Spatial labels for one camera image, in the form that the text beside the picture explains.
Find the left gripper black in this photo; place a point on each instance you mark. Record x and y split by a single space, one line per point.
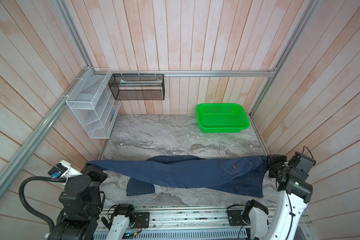
95 171

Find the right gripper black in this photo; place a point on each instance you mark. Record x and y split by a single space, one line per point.
270 158

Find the dark blue denim trousers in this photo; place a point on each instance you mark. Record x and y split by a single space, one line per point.
241 176

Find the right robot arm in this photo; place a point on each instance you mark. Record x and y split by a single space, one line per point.
284 222

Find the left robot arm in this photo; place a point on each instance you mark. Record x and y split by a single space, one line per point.
83 202

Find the green plastic basket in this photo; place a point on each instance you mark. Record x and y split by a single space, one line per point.
221 118

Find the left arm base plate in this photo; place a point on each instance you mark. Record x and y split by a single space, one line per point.
142 220

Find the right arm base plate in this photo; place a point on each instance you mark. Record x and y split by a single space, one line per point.
235 218

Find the white wire mesh shelf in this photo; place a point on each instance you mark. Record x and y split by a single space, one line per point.
92 102

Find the aluminium frame back bar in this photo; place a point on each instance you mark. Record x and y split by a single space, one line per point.
220 73

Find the aluminium frame bar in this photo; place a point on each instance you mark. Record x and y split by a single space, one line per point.
220 73
24 153

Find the aluminium front rail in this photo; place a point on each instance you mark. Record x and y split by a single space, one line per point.
198 223

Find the black mesh wall basket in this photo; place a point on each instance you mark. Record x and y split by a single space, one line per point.
137 87

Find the aluminium frame left bar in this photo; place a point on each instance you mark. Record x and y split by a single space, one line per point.
24 153

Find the aluminium frame right post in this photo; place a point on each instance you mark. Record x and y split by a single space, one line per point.
303 16

